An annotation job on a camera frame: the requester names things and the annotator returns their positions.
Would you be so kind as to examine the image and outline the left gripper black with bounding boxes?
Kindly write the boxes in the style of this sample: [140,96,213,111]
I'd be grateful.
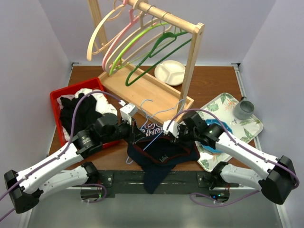
[102,115,146,144]

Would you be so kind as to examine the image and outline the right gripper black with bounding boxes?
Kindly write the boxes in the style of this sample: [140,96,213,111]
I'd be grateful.
[171,124,199,148]

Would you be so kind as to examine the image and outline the light blue wire hanger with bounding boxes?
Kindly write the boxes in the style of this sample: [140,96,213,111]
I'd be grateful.
[125,99,186,165]

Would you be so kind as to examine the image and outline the navy tank top red trim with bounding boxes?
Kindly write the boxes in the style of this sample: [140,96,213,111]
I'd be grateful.
[127,133,200,194]

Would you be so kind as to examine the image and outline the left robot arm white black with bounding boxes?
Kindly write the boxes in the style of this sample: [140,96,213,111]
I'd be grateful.
[4,114,145,214]

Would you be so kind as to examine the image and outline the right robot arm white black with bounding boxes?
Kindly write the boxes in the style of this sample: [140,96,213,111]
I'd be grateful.
[163,109,300,205]

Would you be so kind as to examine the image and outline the wooden hanger rack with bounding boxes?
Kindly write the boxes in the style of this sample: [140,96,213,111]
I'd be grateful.
[99,0,204,124]

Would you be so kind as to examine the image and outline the lime green hanger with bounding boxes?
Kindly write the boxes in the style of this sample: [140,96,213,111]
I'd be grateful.
[106,19,172,76]

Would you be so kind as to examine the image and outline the natural wooden hanger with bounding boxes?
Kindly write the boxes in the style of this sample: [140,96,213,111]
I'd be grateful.
[86,0,125,61]

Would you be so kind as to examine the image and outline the dark green hanger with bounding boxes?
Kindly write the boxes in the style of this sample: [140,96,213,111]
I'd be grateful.
[125,31,192,86]

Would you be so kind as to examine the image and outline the beige plastic hanger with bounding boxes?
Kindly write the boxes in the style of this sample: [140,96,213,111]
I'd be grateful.
[102,10,167,74]

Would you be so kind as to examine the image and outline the pink plastic hanger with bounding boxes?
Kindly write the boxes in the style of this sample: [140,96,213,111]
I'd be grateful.
[102,9,145,71]

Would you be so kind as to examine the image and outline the blue dotted plate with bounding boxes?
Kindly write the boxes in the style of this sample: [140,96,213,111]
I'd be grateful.
[199,119,233,153]

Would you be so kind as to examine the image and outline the white garment in bin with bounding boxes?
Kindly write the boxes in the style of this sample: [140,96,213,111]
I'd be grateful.
[57,88,117,141]

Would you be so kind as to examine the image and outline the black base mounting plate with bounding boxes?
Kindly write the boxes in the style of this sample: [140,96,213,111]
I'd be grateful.
[99,171,239,199]

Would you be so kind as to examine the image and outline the black garment in bin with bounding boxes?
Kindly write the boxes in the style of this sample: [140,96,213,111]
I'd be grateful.
[58,93,105,135]

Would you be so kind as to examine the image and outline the red plastic bin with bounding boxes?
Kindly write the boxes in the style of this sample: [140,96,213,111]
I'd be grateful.
[50,77,117,146]

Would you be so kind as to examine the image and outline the floral leaf tray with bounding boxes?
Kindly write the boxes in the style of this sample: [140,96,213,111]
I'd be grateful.
[196,93,263,172]

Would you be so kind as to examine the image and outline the white divided dish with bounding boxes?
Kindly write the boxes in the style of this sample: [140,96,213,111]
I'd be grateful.
[154,60,186,86]

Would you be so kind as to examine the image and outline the grey ceramic cup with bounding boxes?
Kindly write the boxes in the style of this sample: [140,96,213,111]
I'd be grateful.
[233,96,255,120]

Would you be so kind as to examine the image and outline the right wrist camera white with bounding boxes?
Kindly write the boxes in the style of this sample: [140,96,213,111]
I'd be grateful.
[162,120,179,138]

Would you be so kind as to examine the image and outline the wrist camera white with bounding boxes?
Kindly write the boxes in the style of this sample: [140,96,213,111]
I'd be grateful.
[162,120,179,138]
[120,103,138,125]

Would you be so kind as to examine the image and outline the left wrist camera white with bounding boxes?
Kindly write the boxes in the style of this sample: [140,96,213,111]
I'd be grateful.
[120,103,138,125]

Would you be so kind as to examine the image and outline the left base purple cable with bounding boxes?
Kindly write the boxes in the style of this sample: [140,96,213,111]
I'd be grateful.
[80,182,107,204]

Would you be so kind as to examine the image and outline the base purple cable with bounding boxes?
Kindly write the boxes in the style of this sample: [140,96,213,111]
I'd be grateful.
[189,190,261,209]
[80,182,107,204]

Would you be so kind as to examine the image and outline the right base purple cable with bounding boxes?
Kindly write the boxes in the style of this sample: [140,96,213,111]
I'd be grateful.
[189,190,261,209]

